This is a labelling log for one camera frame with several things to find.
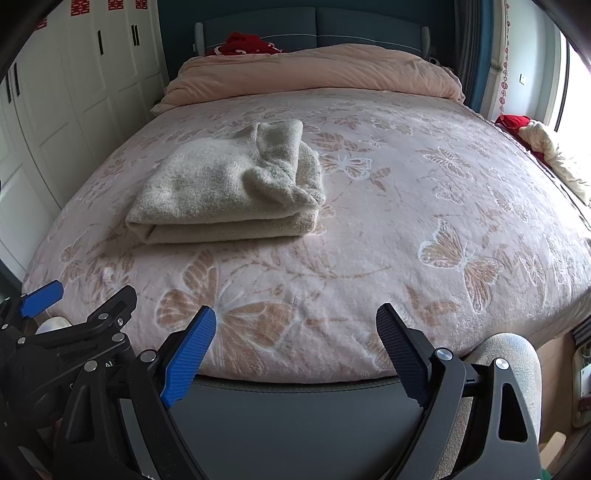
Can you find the cream knit sweater black hearts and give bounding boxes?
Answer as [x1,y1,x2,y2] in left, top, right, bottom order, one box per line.
[126,120,325,244]

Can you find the person's grey trouser knee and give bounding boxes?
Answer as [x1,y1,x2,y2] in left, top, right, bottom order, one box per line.
[435,333,542,479]

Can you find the white wardrobe with red stickers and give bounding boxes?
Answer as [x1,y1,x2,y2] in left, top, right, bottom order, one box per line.
[1,0,167,279]

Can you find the pink butterfly bed blanket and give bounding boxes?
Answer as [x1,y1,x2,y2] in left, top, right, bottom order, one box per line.
[23,89,590,382]

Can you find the red pillow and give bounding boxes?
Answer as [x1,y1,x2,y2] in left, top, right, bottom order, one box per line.
[206,32,283,56]

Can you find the red cloth by window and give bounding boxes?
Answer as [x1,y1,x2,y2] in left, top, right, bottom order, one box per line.
[495,114,531,139]

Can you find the teal upholstered headboard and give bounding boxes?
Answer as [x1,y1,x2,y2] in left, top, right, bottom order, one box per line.
[194,7,431,59]

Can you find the pink folded duvet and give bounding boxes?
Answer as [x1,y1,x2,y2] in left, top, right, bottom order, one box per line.
[151,44,465,116]

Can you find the grey curtain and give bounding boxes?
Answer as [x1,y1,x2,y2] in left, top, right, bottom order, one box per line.
[454,0,482,105]

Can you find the window with black frame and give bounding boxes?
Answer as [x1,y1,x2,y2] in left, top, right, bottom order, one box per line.
[552,35,590,141]

